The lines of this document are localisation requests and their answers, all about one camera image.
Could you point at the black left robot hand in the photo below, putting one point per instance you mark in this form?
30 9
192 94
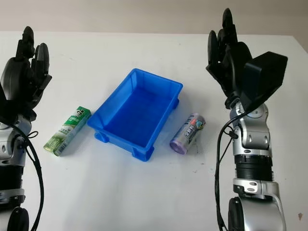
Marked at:
14 74

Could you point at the purple bag roll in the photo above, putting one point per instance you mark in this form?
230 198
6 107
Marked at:
188 133

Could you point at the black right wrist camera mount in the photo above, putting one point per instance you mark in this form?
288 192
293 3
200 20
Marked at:
267 77

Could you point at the blue plastic tray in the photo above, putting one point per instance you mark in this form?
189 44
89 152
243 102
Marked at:
134 115

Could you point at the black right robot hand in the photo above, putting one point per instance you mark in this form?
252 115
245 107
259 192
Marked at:
237 60

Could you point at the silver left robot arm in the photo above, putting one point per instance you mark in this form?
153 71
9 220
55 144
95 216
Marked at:
10 154

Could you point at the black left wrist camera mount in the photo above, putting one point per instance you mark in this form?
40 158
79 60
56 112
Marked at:
3 103

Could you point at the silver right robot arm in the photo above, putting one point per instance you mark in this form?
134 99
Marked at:
255 134

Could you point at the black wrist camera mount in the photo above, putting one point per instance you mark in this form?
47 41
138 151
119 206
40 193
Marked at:
3 103
267 77

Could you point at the green toothpaste box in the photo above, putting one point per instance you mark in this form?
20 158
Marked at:
68 131

